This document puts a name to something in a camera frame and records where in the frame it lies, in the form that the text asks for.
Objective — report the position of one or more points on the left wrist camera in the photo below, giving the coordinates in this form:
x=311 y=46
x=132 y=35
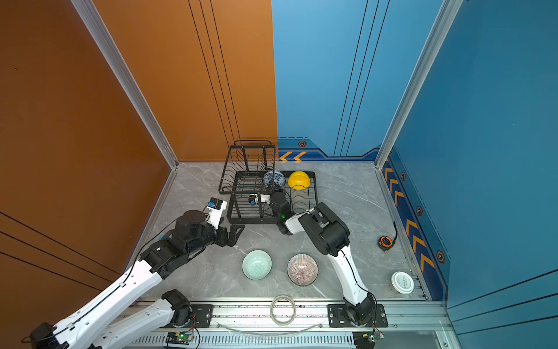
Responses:
x=216 y=207

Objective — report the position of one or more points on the left green circuit board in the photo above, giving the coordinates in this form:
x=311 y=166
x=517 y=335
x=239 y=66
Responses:
x=179 y=339

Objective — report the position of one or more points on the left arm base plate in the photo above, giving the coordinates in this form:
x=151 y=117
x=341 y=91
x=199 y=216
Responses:
x=196 y=315

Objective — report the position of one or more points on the pale green ribbed bowl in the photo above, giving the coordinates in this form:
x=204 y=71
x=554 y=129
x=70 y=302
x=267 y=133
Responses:
x=257 y=265

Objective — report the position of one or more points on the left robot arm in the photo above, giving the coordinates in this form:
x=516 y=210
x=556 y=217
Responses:
x=191 y=234

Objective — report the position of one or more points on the yellow bowl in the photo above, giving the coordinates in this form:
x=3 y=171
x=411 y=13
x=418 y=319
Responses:
x=299 y=180

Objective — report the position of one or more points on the blue floral bowl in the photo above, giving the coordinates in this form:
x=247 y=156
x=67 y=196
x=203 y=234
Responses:
x=274 y=179

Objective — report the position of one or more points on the green circuit board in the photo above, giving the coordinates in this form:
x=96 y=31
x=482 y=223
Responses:
x=179 y=339
x=367 y=340

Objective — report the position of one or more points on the pink striped bowl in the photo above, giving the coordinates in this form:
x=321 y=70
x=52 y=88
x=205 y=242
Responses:
x=302 y=270

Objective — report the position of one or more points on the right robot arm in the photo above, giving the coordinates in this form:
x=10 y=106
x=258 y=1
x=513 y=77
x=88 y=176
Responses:
x=331 y=237

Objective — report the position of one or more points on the right green circuit board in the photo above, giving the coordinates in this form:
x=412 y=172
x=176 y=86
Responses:
x=367 y=340

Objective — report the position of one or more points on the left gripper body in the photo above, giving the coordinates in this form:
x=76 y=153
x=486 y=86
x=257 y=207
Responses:
x=221 y=239

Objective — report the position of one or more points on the black wire dish rack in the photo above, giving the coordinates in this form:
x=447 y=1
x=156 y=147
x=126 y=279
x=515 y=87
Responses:
x=247 y=161

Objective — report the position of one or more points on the white lidded cup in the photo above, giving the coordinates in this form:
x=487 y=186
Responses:
x=402 y=282

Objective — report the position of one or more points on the clear tape roll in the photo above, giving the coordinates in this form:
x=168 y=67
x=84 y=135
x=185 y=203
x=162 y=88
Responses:
x=283 y=310

